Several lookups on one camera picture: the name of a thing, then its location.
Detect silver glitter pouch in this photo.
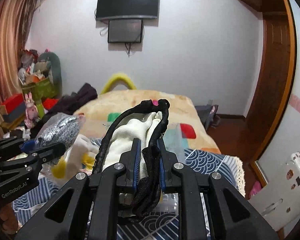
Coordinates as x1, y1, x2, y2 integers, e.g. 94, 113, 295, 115
34, 113, 85, 151

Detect floral patterned cloth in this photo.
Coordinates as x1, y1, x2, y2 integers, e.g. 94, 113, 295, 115
41, 151, 96, 181

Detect white towel cloth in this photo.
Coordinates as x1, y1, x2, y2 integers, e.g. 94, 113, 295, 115
65, 134, 99, 172

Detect red box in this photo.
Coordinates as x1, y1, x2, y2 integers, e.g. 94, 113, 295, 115
0, 93, 25, 115

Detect pink rabbit plush toy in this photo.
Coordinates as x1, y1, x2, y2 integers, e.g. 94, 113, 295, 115
24, 92, 39, 129

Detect white cabinet with stickers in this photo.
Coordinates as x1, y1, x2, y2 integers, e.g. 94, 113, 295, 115
249, 152, 300, 231

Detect black clothes pile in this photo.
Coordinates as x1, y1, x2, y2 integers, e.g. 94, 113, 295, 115
30, 83, 98, 139

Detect green box of clutter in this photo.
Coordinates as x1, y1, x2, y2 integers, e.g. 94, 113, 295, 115
21, 78, 58, 103

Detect blue white patterned tablecloth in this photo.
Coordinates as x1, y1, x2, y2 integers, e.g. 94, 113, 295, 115
16, 139, 247, 239

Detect grey green plush pillow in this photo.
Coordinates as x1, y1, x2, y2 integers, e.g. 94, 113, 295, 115
38, 52, 62, 90

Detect clear plastic box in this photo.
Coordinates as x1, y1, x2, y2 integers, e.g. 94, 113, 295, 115
163, 123, 189, 164

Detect beige blanket coloured squares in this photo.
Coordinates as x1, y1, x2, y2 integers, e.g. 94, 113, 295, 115
75, 90, 220, 154

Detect dark bag on floor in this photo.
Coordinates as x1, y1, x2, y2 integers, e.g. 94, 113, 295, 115
195, 105, 221, 131

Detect yellow fuzzy arch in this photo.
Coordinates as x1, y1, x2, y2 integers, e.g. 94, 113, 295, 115
101, 73, 137, 94

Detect striped brown curtain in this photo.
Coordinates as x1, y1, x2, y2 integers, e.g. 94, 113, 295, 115
0, 0, 38, 138

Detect small black wall monitor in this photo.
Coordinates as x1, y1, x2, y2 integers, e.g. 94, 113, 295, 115
108, 19, 143, 43

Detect black wall television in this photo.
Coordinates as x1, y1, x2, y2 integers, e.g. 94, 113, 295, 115
95, 0, 159, 21

